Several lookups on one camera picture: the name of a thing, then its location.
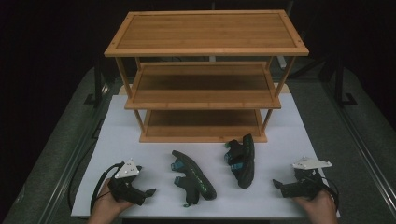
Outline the white foam board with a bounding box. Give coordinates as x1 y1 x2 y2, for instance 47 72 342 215
70 92 341 219

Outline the person's left hand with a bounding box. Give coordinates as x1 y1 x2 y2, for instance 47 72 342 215
88 178 135 224

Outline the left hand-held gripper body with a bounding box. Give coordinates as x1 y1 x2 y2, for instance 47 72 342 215
106 158 148 207

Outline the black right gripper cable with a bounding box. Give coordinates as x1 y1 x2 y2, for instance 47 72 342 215
318 175 341 210

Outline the black sandal with teal straps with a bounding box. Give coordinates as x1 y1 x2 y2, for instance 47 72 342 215
223 133 256 189
170 149 218 208

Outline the black metal stand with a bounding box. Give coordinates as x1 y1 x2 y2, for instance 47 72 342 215
333 57 359 109
83 57 105 109

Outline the tan wooden board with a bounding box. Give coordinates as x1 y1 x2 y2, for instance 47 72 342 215
119 82 291 96

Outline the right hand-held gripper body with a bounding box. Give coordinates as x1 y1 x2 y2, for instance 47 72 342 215
283 156 332 199

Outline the aluminium rail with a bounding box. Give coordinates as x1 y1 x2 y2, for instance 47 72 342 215
321 82 396 213
38 83 111 224

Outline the person's right hand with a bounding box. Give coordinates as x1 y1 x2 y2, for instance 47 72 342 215
293 189 339 224

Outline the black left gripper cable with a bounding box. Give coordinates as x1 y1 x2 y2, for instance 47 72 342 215
89 161 125 216

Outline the three-tier wooden shelf rack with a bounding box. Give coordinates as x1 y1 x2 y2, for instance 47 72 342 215
104 9 310 144

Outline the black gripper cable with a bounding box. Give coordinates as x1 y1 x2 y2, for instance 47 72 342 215
318 175 341 210
89 161 125 216

